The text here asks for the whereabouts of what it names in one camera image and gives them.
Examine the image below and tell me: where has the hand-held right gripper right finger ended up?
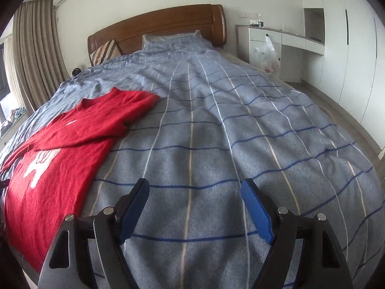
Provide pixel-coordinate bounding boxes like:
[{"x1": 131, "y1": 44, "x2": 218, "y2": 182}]
[{"x1": 241, "y1": 177, "x2": 354, "y2": 289}]

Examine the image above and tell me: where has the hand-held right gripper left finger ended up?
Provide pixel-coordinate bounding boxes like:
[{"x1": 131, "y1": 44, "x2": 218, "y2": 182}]
[{"x1": 38, "y1": 177, "x2": 150, "y2": 289}]

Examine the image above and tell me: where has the red knit sweater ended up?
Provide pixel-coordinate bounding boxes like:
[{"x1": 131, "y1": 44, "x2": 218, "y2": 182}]
[{"x1": 0, "y1": 87, "x2": 160, "y2": 273}]

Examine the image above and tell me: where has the blue checked duvet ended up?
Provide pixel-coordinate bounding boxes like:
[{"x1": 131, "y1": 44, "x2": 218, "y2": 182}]
[{"x1": 0, "y1": 33, "x2": 382, "y2": 289}]

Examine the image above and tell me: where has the white low cabinet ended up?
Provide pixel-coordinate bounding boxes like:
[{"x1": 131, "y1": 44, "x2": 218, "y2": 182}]
[{"x1": 0, "y1": 116, "x2": 32, "y2": 152}]

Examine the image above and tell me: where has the colourful small clutter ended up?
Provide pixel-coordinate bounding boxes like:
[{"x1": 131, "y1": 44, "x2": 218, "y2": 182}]
[{"x1": 0, "y1": 105, "x2": 27, "y2": 133}]

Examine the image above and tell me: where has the white plastic bag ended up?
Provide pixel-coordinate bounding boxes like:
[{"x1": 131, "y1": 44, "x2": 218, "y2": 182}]
[{"x1": 253, "y1": 34, "x2": 282, "y2": 74}]

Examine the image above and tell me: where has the striped pillow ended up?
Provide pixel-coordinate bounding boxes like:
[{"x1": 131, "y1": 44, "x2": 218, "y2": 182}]
[{"x1": 90, "y1": 38, "x2": 122, "y2": 66}]

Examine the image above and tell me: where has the white pillow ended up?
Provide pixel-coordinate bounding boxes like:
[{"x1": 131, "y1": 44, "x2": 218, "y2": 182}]
[{"x1": 141, "y1": 30, "x2": 202, "y2": 50}]

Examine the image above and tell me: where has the white built-in desk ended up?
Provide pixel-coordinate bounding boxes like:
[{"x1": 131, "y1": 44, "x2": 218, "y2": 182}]
[{"x1": 236, "y1": 24, "x2": 325, "y2": 83}]

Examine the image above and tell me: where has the window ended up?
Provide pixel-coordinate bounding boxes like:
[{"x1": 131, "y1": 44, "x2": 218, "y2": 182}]
[{"x1": 0, "y1": 42, "x2": 13, "y2": 121}]

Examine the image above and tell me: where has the beige curtain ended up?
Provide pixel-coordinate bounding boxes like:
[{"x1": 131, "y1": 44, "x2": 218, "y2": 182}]
[{"x1": 3, "y1": 0, "x2": 70, "y2": 115}]

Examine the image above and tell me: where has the white wardrobe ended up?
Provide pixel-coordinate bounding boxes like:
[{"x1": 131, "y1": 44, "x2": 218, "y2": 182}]
[{"x1": 301, "y1": 0, "x2": 385, "y2": 151}]

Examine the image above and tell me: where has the wooden bed headboard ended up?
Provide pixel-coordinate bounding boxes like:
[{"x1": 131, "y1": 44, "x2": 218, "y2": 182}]
[{"x1": 87, "y1": 4, "x2": 227, "y2": 67}]

